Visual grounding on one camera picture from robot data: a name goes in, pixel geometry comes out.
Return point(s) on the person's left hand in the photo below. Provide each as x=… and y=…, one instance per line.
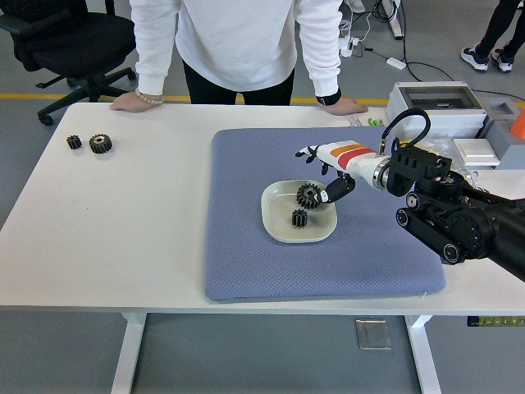
x=344, y=106

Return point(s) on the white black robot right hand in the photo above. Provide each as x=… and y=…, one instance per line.
x=348, y=158

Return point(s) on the person's right hand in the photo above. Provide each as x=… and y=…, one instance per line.
x=127, y=103

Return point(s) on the large black gear silver hub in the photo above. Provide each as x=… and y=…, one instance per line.
x=100, y=143
x=307, y=195

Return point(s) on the small black gear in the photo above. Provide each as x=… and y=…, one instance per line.
x=74, y=143
x=299, y=218

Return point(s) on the white square dish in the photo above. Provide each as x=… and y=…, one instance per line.
x=279, y=213

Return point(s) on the person's right forearm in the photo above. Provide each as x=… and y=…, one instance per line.
x=149, y=78

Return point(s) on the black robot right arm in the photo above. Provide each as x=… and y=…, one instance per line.
x=463, y=217

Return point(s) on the person's left forearm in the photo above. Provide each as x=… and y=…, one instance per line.
x=326, y=78

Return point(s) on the white adapter box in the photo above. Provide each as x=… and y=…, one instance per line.
x=396, y=62

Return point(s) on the black wristwatch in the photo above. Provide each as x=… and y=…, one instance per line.
x=328, y=98

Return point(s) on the clear terminal connector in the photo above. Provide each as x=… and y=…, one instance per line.
x=356, y=121

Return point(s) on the green terminal connector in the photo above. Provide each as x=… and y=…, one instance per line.
x=375, y=122

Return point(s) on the white power strip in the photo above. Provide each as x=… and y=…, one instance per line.
x=350, y=46

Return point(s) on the black office chair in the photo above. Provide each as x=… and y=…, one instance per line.
x=78, y=41

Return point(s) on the white desk leg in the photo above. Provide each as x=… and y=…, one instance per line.
x=394, y=20

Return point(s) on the white sneaker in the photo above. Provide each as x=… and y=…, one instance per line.
x=357, y=5

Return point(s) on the blue-grey quilted mat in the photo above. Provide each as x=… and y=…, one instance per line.
x=311, y=267

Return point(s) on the person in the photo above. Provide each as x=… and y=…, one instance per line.
x=498, y=24
x=238, y=41

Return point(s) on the grey block with square hole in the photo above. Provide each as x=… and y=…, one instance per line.
x=502, y=139

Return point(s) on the metal floor plate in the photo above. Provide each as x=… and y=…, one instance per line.
x=373, y=334

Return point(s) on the white table leg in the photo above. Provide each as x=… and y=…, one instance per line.
x=424, y=357
x=129, y=353

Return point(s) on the grey electrical enclosure box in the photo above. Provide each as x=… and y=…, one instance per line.
x=451, y=119

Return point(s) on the white switch panel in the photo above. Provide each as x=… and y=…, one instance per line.
x=476, y=151

